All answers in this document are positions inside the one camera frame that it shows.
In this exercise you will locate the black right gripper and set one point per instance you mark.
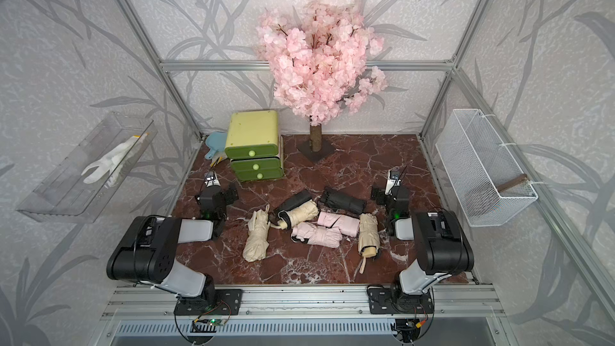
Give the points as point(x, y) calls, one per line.
point(393, 196)

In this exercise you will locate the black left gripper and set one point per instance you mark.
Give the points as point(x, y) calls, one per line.
point(212, 191)

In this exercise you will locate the green yellow drawer cabinet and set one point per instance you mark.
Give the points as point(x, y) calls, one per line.
point(254, 146)

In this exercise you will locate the beige umbrella with black trim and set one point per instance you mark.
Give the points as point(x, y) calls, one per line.
point(290, 219)

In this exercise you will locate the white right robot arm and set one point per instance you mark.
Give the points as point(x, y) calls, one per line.
point(442, 250)

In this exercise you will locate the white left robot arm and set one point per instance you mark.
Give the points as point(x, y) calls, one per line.
point(147, 252)

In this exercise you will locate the pink umbrella upper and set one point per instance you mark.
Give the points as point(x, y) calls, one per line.
point(347, 225)

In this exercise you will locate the pink umbrella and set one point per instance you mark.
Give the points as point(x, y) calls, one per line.
point(347, 225)
point(316, 235)

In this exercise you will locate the black umbrella right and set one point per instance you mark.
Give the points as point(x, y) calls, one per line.
point(338, 200)

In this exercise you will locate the black umbrella left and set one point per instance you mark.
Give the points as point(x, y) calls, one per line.
point(294, 201)

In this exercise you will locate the pink umbrella lower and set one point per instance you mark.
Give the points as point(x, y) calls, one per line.
point(316, 235)

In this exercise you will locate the white glove on shelf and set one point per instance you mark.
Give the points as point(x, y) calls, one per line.
point(114, 165)

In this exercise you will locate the pink cherry blossom tree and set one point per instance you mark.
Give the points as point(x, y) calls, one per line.
point(320, 64)

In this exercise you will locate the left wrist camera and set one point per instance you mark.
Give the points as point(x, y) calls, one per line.
point(210, 179)

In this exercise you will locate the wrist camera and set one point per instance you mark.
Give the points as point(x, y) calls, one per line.
point(210, 179)
point(393, 180)

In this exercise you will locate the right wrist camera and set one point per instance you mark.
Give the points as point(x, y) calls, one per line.
point(393, 180)

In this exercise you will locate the white wire mesh basket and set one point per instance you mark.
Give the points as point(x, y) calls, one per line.
point(472, 152)

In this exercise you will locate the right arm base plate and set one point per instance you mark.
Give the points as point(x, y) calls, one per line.
point(391, 300)

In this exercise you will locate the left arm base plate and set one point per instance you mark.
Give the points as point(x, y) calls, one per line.
point(223, 302)

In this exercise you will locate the aluminium front rail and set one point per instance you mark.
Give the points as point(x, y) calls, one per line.
point(305, 301)

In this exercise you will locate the clear acrylic wall shelf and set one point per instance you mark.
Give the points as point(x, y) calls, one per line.
point(78, 190)

